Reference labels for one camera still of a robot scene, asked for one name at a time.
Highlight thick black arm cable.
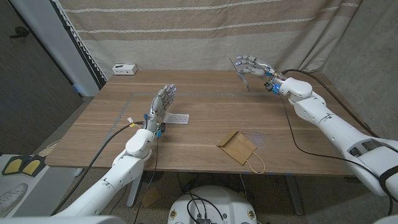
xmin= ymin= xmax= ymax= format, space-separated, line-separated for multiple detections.
xmin=49 ymin=122 xmax=146 ymax=216
xmin=281 ymin=68 xmax=381 ymax=138

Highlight dark textured door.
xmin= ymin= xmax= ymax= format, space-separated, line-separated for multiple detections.
xmin=0 ymin=0 xmax=84 ymax=156

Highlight white floor platform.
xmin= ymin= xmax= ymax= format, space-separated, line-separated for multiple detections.
xmin=0 ymin=154 xmax=84 ymax=218

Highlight thin black left wrist cable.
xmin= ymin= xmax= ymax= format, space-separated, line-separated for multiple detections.
xmin=133 ymin=136 xmax=160 ymax=224

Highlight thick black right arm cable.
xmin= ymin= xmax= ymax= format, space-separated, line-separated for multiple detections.
xmin=281 ymin=68 xmax=381 ymax=138

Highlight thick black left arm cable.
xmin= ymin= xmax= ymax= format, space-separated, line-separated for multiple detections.
xmin=49 ymin=122 xmax=146 ymax=216

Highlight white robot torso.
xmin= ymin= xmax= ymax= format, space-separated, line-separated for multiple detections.
xmin=167 ymin=185 xmax=258 ymax=224

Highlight white door frame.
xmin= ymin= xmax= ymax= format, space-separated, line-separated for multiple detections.
xmin=9 ymin=0 xmax=101 ymax=97

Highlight grey table leg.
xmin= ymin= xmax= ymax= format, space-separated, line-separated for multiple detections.
xmin=285 ymin=174 xmax=305 ymax=216

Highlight white power strip box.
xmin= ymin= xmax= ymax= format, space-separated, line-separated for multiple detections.
xmin=112 ymin=63 xmax=139 ymax=76

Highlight black round floor fan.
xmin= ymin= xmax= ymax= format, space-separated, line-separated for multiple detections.
xmin=144 ymin=170 xmax=165 ymax=183

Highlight grey scissors with orange handles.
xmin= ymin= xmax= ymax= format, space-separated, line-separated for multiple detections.
xmin=229 ymin=57 xmax=251 ymax=93

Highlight black torso cable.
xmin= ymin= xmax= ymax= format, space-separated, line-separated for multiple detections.
xmin=185 ymin=192 xmax=225 ymax=224

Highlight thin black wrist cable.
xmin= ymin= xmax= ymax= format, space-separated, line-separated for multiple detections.
xmin=133 ymin=136 xmax=160 ymax=224
xmin=277 ymin=92 xmax=394 ymax=216

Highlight white printed receipt paper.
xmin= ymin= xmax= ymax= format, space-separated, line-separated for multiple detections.
xmin=164 ymin=111 xmax=190 ymax=125

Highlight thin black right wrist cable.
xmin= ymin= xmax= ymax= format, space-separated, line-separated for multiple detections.
xmin=277 ymin=92 xmax=394 ymax=216

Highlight yellow black pad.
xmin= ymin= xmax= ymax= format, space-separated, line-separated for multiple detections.
xmin=1 ymin=155 xmax=25 ymax=177
xmin=21 ymin=155 xmax=47 ymax=177

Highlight white shoe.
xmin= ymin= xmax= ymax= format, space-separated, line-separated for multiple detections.
xmin=0 ymin=182 xmax=29 ymax=218

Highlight door handle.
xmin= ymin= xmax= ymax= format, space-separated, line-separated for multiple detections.
xmin=9 ymin=26 xmax=31 ymax=39

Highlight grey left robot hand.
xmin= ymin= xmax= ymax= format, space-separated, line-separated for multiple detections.
xmin=143 ymin=83 xmax=177 ymax=138

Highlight brown paper bag with handles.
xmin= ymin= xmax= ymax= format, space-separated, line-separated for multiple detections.
xmin=216 ymin=129 xmax=267 ymax=174

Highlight grey backdrop cloth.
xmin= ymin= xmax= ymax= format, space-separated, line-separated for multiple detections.
xmin=298 ymin=0 xmax=398 ymax=139

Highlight beige striped curtain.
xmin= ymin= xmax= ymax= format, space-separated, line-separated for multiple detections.
xmin=57 ymin=0 xmax=363 ymax=81

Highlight white table leg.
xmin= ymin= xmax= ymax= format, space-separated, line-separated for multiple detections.
xmin=126 ymin=174 xmax=142 ymax=208

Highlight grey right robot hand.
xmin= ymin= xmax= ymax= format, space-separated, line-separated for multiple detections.
xmin=235 ymin=55 xmax=285 ymax=94

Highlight small brown floor paper bag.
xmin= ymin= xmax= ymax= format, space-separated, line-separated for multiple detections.
xmin=141 ymin=185 xmax=162 ymax=208

